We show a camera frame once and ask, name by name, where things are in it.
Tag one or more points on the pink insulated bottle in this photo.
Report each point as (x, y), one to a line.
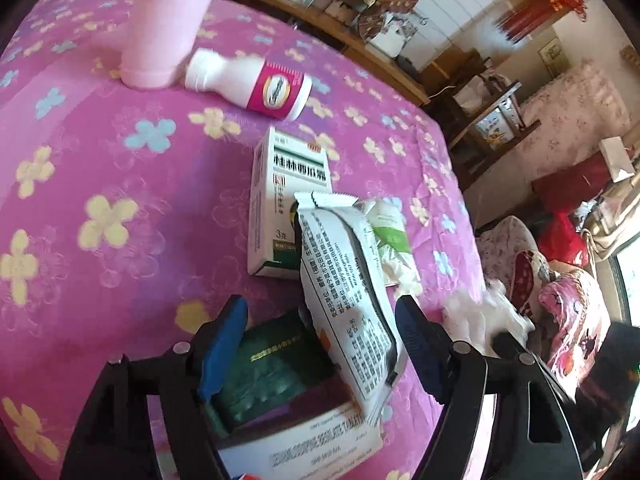
(165, 25)

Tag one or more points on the framed wall picture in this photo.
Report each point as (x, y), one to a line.
(553, 57)

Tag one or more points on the pink printed blanket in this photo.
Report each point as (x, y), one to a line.
(575, 320)

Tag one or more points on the green white medicine box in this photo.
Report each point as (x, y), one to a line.
(280, 200)

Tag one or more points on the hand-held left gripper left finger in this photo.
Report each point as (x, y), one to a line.
(222, 350)

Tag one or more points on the sofa with floral cover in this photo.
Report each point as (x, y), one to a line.
(520, 270)

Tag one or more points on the white purple medicine box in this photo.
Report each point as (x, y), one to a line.
(300, 452)

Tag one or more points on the printed cardboard box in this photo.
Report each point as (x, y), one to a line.
(497, 127)

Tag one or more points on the crumpled white tissue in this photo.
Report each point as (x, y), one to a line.
(475, 317)

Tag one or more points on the wedding photo print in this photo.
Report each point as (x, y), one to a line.
(390, 35)

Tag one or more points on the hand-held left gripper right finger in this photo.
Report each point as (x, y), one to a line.
(417, 350)

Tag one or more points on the small dark photo frame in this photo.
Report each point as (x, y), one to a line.
(345, 11)

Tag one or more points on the dark green foil packet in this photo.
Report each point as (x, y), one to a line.
(270, 370)

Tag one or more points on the crinkled plastic packet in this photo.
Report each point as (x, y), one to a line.
(395, 245)

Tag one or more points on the white paper bag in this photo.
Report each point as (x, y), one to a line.
(617, 160)

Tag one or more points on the white printed foil wrapper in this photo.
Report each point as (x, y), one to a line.
(345, 300)

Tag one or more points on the red plastic bag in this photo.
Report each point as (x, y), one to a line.
(562, 240)

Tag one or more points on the pink floral tablecloth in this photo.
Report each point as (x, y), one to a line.
(125, 160)

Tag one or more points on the white bottle magenta label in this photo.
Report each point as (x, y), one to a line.
(235, 80)

